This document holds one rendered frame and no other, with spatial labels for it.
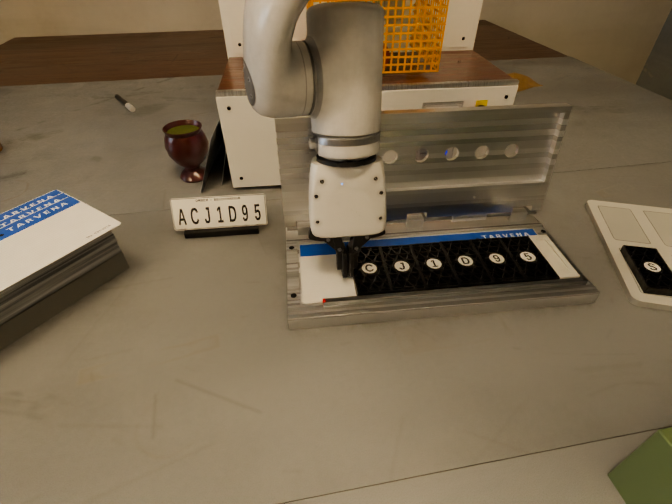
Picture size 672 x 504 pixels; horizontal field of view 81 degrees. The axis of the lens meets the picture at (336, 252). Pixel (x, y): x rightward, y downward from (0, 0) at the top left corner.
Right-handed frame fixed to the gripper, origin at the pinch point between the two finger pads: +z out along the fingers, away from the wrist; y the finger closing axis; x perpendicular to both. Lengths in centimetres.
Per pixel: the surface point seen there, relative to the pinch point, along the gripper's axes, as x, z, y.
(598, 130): 49, -5, 73
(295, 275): 0.9, 2.4, -7.6
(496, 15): 189, -37, 107
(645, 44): 200, -20, 210
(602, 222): 10.0, 1.7, 47.5
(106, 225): 3.4, -6.4, -32.9
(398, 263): 0.5, 1.4, 7.8
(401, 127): 9.9, -16.5, 9.6
